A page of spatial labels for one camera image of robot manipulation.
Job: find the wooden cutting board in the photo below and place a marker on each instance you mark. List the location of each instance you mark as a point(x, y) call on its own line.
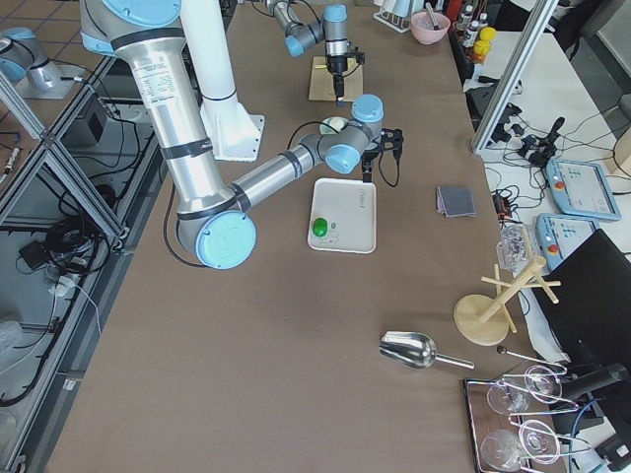
point(321, 83)

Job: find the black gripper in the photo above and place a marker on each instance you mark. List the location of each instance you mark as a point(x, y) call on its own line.
point(337, 65)
point(367, 167)

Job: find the aluminium frame post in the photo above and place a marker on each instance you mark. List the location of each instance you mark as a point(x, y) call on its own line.
point(526, 44)

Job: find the blue teach pendant near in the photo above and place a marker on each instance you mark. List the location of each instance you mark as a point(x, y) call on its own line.
point(560, 235)

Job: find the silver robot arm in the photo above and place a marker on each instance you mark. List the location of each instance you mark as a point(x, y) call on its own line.
point(179, 59)
point(22, 57)

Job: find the blue teach pendant far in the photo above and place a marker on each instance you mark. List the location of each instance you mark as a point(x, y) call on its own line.
point(581, 189)

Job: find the clear glass jar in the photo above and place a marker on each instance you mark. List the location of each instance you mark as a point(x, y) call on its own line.
point(514, 249)

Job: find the cream rectangular tray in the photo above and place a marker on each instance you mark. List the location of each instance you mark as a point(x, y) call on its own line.
point(350, 207)

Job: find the green lime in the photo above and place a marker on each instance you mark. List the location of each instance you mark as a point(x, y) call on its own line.
point(320, 227)

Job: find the wooden mug tree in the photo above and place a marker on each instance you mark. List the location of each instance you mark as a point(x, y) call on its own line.
point(485, 321)

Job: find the metal scoop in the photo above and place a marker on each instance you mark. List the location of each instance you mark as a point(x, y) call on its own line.
point(416, 350)

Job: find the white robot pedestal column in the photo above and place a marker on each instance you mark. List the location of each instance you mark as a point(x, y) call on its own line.
point(235, 134)

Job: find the blue teach pendant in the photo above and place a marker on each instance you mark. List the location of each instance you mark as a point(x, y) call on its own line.
point(581, 189)
point(560, 235)

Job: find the grey folded cloth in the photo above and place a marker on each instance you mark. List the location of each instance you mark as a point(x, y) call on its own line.
point(455, 201)

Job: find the metal pestle in bowl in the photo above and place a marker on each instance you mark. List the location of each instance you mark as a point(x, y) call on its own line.
point(433, 17)

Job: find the black monitor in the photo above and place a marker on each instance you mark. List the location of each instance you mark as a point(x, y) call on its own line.
point(591, 320)

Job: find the pink bowl with ice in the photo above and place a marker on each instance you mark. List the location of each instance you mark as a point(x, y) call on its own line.
point(423, 29)

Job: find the mint green bowl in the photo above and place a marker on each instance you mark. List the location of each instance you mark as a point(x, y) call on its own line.
point(324, 128)

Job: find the wine glass rack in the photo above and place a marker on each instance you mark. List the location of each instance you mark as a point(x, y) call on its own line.
point(510, 421)

